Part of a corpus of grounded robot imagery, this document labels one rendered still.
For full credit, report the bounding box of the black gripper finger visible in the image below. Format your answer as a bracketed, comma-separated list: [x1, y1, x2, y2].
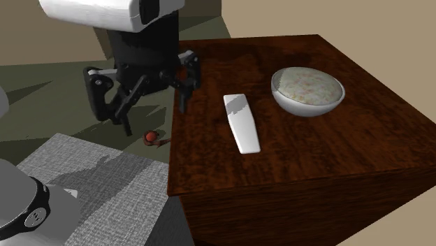
[82, 66, 150, 138]
[159, 50, 202, 115]

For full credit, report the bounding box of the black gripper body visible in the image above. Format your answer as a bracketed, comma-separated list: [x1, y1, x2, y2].
[106, 10, 182, 95]

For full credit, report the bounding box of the small red and brown toy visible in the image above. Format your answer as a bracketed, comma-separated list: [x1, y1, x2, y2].
[143, 130, 172, 148]

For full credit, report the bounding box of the white remote control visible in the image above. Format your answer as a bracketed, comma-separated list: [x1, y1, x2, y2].
[223, 93, 262, 155]

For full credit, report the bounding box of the grey patterned robot stand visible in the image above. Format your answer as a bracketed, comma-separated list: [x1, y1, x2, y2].
[16, 132, 196, 246]

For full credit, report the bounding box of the white bowl with speckled filling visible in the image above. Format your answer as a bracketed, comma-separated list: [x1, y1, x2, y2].
[270, 66, 347, 118]

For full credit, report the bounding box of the dark wooden table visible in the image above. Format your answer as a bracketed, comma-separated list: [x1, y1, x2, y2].
[166, 34, 436, 246]

